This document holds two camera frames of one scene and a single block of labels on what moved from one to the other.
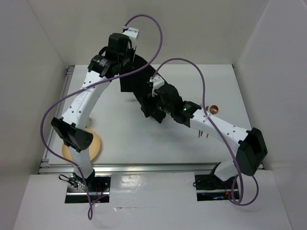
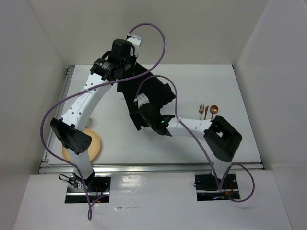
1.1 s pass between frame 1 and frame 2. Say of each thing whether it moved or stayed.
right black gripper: moved
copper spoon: stayed
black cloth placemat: moved
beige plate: stayed
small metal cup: stayed
